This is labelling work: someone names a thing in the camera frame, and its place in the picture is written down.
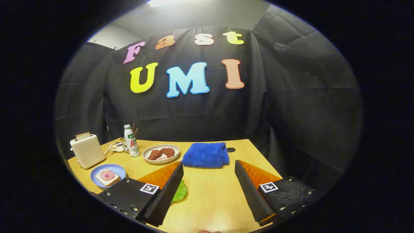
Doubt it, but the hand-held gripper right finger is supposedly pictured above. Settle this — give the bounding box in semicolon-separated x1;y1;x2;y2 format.
234;160;322;227

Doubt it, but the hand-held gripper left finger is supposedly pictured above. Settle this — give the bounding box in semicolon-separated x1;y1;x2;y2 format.
96;161;184;227

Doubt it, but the green lettuce leaf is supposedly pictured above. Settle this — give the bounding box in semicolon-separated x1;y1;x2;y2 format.
171;180;188;203

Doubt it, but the beige round plate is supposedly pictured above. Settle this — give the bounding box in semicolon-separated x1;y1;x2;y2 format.
142;144;180;164

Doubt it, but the blue round plate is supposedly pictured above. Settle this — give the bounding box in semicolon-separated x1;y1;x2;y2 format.
90;164;126;189

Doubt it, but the folded blue towel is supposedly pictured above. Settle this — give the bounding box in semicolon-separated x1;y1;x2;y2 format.
182;142;230;169

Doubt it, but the white drink bottle green cap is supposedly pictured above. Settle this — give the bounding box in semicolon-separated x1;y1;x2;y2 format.
124;125;141;157

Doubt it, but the white divided grain dish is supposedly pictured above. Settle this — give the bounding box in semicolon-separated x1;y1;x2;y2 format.
110;142;128;153

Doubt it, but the white bread slice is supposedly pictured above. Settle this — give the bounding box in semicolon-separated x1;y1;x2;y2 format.
95;169;122;187

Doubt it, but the black backdrop cloth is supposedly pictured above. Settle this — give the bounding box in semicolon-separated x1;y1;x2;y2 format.
55;4;363;182

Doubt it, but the white toaster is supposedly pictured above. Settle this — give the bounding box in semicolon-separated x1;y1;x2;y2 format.
70;134;106;169

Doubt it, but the white toaster cable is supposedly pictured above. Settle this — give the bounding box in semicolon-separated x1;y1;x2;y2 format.
104;142;118;156

